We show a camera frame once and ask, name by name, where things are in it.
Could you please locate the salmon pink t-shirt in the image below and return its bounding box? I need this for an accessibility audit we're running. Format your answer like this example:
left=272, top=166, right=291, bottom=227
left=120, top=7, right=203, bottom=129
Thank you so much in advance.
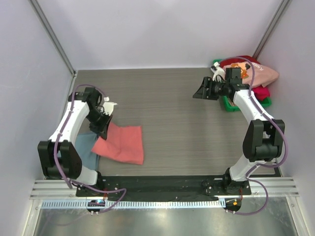
left=92, top=123, right=144, bottom=165

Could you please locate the left aluminium corner post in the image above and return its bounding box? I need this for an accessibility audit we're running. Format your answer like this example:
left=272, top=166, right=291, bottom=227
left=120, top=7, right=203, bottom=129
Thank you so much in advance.
left=29, top=0, right=76, bottom=77

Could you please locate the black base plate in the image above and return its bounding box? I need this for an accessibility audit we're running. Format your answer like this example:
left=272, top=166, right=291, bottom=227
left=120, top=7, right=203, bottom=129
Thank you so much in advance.
left=75, top=175, right=252, bottom=197

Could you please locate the folded blue t-shirt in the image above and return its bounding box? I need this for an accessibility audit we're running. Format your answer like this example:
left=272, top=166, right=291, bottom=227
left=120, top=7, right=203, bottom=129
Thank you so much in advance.
left=75, top=132, right=99, bottom=171

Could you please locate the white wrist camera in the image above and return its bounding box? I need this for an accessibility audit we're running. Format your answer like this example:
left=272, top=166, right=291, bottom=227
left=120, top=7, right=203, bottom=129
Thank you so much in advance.
left=101, top=97, right=117, bottom=116
left=210, top=61, right=225, bottom=83

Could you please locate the right aluminium corner post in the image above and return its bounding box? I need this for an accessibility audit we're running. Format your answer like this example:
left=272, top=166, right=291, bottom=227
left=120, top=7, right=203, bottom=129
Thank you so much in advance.
left=252, top=0, right=292, bottom=59

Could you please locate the red t-shirt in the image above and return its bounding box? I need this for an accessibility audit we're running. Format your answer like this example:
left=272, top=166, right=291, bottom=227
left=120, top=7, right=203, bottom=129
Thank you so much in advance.
left=219, top=55, right=270, bottom=101

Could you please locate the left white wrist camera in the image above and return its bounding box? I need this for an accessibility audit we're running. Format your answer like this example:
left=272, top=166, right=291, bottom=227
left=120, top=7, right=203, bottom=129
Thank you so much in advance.
left=101, top=97, right=117, bottom=116

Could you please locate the light pink printed t-shirt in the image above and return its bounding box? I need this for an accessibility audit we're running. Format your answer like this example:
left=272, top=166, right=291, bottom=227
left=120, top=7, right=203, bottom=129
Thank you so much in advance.
left=223, top=61, right=279, bottom=88

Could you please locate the slotted cable duct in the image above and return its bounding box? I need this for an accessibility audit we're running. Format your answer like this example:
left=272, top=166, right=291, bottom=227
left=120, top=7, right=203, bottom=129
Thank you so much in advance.
left=41, top=199, right=225, bottom=209

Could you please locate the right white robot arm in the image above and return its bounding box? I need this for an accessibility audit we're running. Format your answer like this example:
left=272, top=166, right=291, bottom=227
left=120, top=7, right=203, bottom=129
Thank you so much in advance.
left=193, top=67, right=285, bottom=195

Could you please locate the aluminium corner post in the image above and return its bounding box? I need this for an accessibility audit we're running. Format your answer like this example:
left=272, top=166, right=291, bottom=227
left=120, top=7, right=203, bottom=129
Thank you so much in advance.
left=29, top=0, right=76, bottom=77
left=252, top=0, right=292, bottom=59

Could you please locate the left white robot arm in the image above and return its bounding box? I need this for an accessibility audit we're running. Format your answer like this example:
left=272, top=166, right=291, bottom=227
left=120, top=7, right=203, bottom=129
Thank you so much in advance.
left=37, top=84, right=116, bottom=197

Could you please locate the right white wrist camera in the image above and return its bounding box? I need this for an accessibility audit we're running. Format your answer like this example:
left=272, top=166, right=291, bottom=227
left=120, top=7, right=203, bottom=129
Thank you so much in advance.
left=210, top=61, right=225, bottom=83

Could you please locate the green plastic bin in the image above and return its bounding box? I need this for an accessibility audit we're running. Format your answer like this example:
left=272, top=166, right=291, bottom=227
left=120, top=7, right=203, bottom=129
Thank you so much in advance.
left=213, top=56, right=272, bottom=107

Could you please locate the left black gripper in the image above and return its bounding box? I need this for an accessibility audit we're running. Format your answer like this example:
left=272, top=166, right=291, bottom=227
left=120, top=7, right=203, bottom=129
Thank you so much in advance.
left=86, top=109, right=113, bottom=140

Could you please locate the aluminium front rail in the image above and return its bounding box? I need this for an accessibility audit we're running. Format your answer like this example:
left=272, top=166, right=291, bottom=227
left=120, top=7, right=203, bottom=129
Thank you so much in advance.
left=30, top=177, right=299, bottom=199

